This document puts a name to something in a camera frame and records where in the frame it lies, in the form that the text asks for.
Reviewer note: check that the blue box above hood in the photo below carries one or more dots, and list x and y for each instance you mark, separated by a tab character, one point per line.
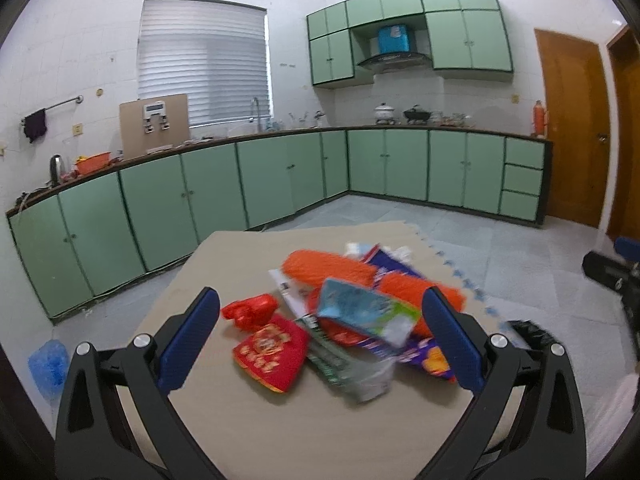
395	39

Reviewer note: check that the red gold gift pouch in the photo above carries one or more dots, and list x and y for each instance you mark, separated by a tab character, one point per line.
271	352

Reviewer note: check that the green upper cabinets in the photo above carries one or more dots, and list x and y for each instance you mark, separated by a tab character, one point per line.
464	38

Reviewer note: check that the white cooking pot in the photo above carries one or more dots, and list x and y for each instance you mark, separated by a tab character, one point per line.
384	115

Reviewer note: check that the window blinds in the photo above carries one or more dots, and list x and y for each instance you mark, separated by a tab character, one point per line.
215	52

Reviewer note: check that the small red plastic bag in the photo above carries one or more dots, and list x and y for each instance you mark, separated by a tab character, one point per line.
251	314

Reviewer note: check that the blue milk carton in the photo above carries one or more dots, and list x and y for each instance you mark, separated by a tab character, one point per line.
368	313

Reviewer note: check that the orange foam net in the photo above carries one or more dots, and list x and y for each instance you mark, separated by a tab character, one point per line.
410	289
313	268

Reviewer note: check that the green milk carton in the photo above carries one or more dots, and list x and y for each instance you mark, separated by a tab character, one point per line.
361	380

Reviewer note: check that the blue plastic bag on floor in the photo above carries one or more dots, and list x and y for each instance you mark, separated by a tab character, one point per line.
48	366

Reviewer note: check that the electric kettle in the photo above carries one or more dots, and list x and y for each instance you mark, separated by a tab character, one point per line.
56	170

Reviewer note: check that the wall towel bar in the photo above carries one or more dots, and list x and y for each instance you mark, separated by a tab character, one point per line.
77	100

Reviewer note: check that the black trash bin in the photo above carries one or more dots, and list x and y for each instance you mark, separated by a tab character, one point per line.
533	339

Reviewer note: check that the orange thermos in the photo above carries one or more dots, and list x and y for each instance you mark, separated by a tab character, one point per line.
540	119

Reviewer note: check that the black range hood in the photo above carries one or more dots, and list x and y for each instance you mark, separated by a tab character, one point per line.
392	62

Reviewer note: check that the green cabinets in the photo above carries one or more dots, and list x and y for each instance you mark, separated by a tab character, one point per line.
86	239
464	38

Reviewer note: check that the black wok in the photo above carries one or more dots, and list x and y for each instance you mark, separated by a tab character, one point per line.
417	116

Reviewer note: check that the green lower cabinets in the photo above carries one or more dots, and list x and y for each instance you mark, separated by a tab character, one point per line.
86	239

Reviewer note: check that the cardboard box with dispenser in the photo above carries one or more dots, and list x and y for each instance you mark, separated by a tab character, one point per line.
150	124

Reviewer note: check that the brown wooden door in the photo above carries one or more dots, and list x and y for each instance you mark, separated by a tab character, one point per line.
578	125

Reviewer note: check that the dark hanging towel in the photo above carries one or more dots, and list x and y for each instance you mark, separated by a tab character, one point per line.
35	125

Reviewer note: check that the chrome sink faucet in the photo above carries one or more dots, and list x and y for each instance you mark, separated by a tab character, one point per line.
255	114

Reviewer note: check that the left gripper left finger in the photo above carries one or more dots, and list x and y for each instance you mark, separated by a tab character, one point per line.
115	419

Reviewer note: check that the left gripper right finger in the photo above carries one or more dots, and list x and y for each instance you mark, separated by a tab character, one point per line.
525	418

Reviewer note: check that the clear green printed wrapper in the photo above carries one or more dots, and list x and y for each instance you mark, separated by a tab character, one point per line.
298	298

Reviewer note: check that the blue cracker bag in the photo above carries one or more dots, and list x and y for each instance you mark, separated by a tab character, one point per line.
421	349

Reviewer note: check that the orange plastic basin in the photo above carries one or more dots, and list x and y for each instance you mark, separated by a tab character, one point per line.
89	164

